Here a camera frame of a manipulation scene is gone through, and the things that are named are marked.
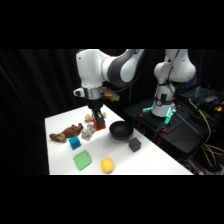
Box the black bowl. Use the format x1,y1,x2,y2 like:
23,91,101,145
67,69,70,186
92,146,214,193
108,120,135,141

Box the black robot stand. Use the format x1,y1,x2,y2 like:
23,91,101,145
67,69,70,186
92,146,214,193
123,96,224,176

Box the blue cube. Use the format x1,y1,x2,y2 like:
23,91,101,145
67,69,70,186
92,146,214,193
68,135,82,151

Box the brown plush dog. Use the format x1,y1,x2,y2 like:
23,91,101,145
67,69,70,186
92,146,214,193
49,122,84,144

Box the beige plush toy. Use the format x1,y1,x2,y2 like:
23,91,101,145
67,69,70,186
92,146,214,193
84,111,108,124

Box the yellow lemon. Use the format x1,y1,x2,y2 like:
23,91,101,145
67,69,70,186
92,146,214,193
100,157,115,174

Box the yellow cable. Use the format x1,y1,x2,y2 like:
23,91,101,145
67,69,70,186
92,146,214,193
188,98,224,168

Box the grey plush toy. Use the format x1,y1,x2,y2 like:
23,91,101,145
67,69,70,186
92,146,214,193
81,122,98,141

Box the dark grey cube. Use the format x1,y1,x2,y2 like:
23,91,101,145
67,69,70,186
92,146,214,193
128,137,142,153

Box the green block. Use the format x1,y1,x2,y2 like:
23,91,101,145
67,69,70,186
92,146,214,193
72,149,93,172

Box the electronics box with lights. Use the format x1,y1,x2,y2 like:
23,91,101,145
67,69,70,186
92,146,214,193
186,87,224,105

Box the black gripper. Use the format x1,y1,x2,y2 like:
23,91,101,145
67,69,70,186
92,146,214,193
87,97,107,131

